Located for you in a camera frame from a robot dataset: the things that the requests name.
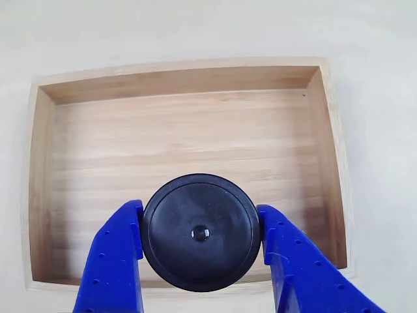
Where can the black cylinder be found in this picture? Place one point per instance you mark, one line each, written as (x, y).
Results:
(202, 233)

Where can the shallow wooden box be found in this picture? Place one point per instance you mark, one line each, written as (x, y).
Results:
(182, 130)

